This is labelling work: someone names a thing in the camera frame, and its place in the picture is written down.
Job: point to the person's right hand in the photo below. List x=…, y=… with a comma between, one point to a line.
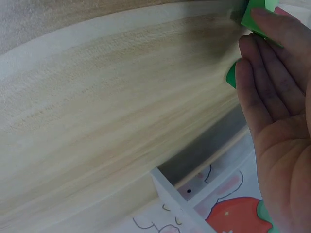
x=284, y=145

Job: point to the green paper sheet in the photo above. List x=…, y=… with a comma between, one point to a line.
x=246, y=21

